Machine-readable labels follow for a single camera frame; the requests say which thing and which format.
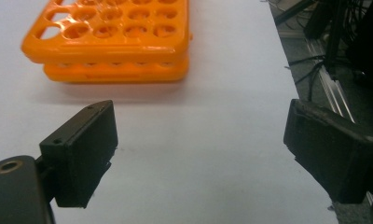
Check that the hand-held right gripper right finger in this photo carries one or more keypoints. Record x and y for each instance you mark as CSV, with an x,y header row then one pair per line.
x,y
330,149

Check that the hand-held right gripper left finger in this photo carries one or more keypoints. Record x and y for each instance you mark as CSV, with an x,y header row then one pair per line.
x,y
79,152

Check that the orange test tube rack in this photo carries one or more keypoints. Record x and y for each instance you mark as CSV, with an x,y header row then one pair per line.
x,y
113,53

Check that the black metal stand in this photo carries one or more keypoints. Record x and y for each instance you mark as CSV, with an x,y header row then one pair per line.
x,y
334,37

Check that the aluminium floor rail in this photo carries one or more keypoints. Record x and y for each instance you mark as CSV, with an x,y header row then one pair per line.
x,y
334,90

